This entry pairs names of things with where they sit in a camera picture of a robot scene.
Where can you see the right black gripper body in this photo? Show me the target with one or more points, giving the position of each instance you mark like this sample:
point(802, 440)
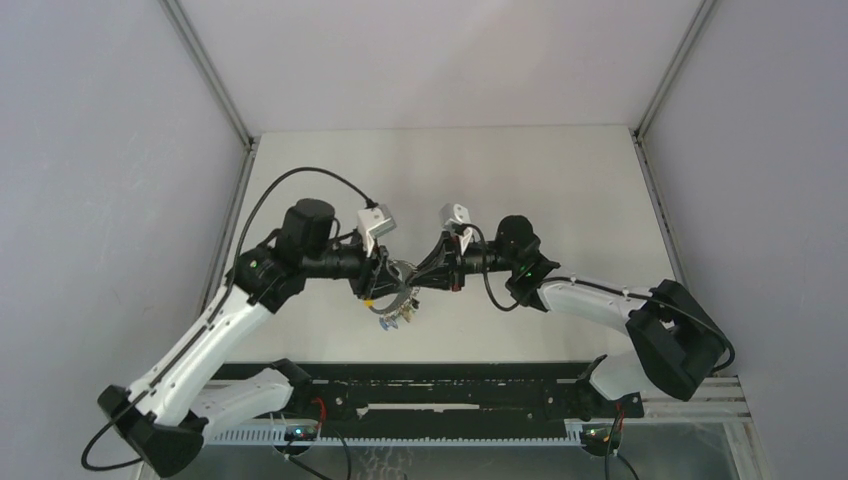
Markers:
point(462, 261)

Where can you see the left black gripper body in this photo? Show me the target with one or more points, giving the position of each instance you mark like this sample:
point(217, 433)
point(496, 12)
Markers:
point(365, 284)

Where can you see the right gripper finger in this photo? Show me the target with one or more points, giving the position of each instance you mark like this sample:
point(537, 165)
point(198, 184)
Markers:
point(431, 262)
point(434, 280)

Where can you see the large metal keyring yellow handle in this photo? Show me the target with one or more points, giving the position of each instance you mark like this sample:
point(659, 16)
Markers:
point(403, 293)

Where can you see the blue tagged key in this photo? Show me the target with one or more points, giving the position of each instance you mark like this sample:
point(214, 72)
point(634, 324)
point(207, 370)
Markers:
point(387, 323)

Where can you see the yellow tagged key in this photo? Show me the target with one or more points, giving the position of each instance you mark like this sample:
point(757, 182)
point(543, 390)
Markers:
point(407, 314)

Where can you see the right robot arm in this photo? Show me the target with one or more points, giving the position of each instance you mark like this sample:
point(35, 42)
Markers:
point(676, 345)

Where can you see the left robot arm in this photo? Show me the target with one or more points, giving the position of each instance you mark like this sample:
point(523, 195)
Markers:
point(166, 416)

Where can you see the left circuit board green led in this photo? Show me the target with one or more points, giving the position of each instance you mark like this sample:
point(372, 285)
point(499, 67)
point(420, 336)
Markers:
point(301, 433)

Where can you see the circuit board green led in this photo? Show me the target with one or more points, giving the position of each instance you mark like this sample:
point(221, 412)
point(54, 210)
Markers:
point(301, 433)
point(597, 435)

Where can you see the right circuit board green led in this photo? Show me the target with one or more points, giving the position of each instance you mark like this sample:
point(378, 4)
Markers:
point(597, 435)

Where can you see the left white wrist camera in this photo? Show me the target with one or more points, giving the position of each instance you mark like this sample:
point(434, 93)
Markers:
point(373, 223)

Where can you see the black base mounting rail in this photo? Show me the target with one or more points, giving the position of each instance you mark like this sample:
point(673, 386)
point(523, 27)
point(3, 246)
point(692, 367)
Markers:
point(433, 397)

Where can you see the white slotted cable duct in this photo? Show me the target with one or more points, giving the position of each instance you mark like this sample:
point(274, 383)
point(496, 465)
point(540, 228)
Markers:
point(555, 434)

